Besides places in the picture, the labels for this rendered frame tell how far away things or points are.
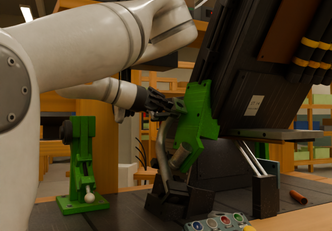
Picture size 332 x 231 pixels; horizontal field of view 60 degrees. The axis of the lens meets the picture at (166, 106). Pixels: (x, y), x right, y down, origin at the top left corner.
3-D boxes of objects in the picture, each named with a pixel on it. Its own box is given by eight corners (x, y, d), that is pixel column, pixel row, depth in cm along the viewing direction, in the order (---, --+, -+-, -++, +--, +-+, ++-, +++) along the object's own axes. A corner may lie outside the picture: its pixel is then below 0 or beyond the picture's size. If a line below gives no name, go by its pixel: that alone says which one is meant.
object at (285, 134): (323, 142, 76) (323, 130, 76) (281, 144, 69) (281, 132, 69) (227, 134, 111) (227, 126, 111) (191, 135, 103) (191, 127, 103)
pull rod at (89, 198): (96, 204, 78) (96, 182, 78) (85, 205, 77) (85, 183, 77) (91, 198, 83) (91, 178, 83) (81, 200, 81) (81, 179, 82)
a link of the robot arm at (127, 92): (119, 104, 88) (100, 98, 85) (135, 77, 82) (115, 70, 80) (121, 125, 82) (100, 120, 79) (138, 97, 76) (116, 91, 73)
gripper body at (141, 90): (136, 96, 76) (166, 105, 80) (133, 77, 82) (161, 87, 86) (124, 115, 80) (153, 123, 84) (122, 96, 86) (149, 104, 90)
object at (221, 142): (256, 186, 110) (255, 97, 111) (189, 196, 96) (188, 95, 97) (225, 177, 126) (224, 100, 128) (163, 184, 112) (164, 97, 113)
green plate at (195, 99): (215, 158, 81) (230, 87, 84) (192, 152, 78) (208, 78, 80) (193, 154, 92) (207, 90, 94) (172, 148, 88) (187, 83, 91)
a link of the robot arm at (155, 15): (184, -17, 57) (114, -14, 35) (203, 28, 59) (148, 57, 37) (147, 5, 61) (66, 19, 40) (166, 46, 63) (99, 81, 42)
